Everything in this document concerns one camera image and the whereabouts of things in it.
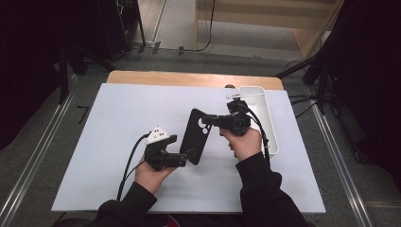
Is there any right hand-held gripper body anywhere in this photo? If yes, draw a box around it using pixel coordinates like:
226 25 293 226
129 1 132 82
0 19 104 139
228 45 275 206
217 92 266 137

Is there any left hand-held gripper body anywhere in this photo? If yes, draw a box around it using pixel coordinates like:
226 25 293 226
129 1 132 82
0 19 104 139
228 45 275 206
144 126 189 172

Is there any black phone case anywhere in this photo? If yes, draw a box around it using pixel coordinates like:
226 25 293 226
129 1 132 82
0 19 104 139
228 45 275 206
179 108 213 166

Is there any white oblong plastic container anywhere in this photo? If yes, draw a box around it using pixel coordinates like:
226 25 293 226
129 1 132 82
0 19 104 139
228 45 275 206
235 85 280 159

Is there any person's left hand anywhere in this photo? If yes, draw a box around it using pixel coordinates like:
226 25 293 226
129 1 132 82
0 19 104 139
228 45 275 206
134 156 178 196

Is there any person's right hand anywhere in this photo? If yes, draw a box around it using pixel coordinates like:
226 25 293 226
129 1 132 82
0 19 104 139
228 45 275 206
219 126 264 163

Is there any wooden table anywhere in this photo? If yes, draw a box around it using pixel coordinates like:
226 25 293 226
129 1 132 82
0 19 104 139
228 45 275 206
106 69 285 92

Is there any white paper sheet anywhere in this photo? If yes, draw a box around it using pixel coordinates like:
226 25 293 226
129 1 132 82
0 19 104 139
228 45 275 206
51 82 327 215

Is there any black metal stand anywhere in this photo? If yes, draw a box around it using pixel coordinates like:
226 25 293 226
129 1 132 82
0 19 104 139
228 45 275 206
53 41 116 105
275 46 332 114

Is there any light wooden furniture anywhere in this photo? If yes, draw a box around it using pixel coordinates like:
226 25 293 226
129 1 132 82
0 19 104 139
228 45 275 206
193 0 344 61

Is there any black equipment cabinet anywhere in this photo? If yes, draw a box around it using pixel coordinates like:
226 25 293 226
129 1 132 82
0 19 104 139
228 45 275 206
94 0 148 62

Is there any dark curtain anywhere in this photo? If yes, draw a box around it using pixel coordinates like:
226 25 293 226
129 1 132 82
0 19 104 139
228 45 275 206
0 0 102 150
327 0 401 183

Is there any right hand-held gripper black cable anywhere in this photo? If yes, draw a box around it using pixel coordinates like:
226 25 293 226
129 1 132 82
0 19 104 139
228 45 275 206
240 103 272 166

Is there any hand-held gripper black cable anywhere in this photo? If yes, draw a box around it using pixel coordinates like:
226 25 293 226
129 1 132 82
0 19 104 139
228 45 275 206
115 131 151 202
240 103 272 166

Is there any left hand-held gripper black cable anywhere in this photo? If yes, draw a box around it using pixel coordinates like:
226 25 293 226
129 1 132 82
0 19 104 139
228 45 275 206
115 131 151 202

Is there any black floor cable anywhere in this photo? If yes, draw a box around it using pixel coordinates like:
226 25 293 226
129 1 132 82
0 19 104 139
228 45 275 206
288 93 318 106
183 0 217 54
295 102 318 119

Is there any metal floor rail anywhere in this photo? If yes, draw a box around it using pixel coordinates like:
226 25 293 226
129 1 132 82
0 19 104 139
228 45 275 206
0 75 78 227
310 103 375 227

